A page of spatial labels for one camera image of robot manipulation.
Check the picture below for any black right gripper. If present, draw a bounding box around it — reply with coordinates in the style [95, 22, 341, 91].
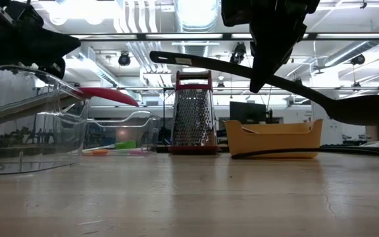
[220, 0, 322, 94]

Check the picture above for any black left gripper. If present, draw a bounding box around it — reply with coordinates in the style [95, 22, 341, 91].
[0, 0, 82, 80]

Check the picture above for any black slotted serving spoon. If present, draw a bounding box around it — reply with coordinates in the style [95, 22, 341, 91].
[149, 50, 379, 127]

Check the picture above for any red spoon with steel handle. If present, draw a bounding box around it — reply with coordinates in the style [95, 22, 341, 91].
[0, 86, 140, 134]

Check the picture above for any clear plastic container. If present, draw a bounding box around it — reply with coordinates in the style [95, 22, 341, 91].
[0, 65, 91, 176]
[83, 110, 161, 156]

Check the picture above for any green small clip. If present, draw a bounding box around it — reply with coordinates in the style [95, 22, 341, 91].
[114, 140, 137, 150]

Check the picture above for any black computer monitor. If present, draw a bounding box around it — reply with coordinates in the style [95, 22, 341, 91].
[229, 101, 268, 125]

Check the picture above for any black ceiling spotlight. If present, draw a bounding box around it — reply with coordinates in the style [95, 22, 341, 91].
[118, 51, 132, 66]
[349, 53, 366, 66]

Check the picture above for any yellow plastic bin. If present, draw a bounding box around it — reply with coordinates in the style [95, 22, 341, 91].
[225, 118, 324, 160]

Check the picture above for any red steel box grater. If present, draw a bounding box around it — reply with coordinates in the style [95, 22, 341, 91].
[168, 70, 220, 155]

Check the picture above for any black overhead camera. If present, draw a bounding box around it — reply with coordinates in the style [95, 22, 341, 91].
[229, 41, 247, 65]

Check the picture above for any black overhead frame beam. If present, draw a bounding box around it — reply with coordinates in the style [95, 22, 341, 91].
[70, 32, 379, 42]

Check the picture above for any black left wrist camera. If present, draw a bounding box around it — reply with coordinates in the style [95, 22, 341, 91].
[0, 0, 45, 29]

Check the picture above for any black aluminium table frame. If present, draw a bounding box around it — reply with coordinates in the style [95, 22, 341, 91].
[320, 144, 379, 155]

